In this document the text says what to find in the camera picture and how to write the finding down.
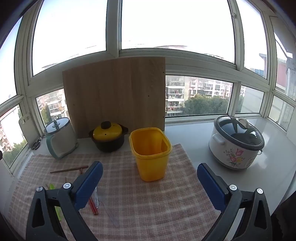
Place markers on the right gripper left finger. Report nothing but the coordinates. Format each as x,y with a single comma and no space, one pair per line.
43,222

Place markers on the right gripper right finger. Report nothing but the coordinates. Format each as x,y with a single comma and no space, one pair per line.
255,223

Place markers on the green plastic utensil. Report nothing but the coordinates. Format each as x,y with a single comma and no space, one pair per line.
57,209

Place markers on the red chopstick pair one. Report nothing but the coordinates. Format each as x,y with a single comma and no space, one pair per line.
93,207

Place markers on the red chopstick horizontal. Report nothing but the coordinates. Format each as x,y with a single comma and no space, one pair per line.
69,169

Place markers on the steel spoon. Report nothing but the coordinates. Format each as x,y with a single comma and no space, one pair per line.
96,199

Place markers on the black scissors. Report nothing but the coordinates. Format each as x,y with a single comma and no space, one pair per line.
37,144

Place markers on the white floral rice cooker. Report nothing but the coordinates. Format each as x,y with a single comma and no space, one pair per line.
235,143

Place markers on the pink plaid cloth mat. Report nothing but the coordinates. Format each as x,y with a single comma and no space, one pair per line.
173,208

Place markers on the white cutting board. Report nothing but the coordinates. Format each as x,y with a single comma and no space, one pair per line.
28,129

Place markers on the black pot yellow lid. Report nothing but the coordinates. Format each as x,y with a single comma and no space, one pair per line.
108,137

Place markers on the yellow plastic utensil container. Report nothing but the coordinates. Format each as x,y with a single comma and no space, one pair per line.
151,149

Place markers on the wooden board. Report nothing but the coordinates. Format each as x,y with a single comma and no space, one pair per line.
130,91

